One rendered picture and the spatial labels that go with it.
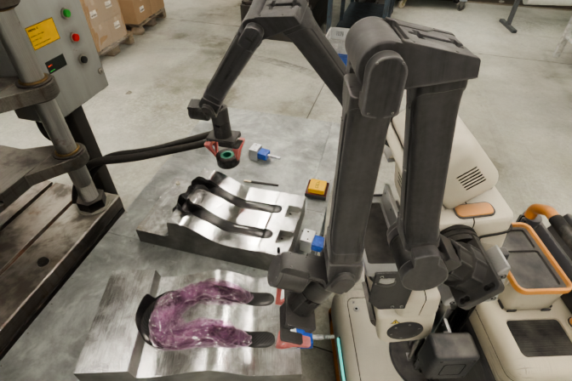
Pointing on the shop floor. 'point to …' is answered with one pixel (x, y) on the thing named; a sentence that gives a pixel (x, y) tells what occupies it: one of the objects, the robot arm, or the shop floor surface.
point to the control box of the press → (61, 57)
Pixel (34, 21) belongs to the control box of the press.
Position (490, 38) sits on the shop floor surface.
